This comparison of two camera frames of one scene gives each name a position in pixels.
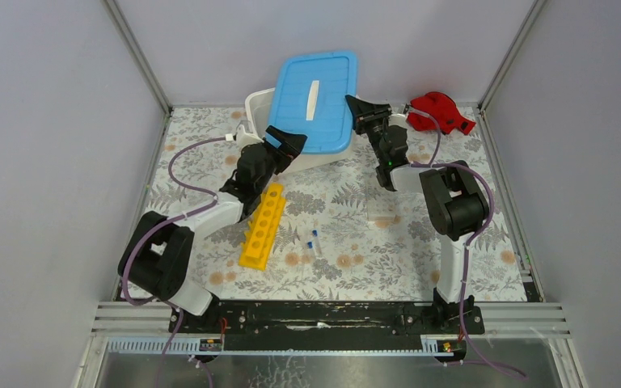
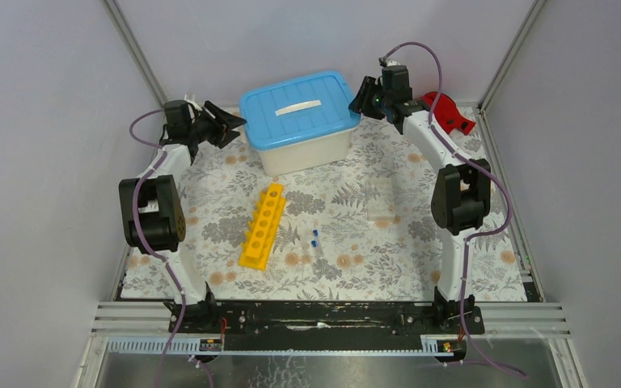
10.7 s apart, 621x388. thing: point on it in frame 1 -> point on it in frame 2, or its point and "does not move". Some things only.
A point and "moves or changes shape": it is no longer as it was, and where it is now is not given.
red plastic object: [437, 110] does not move
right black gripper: [363, 111] -> [361, 103]
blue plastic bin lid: [310, 98] moves or changes shape
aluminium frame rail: [522, 320] does not move
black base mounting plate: [329, 326] does not move
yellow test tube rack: [264, 229] does not move
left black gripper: [288, 146] -> [221, 117]
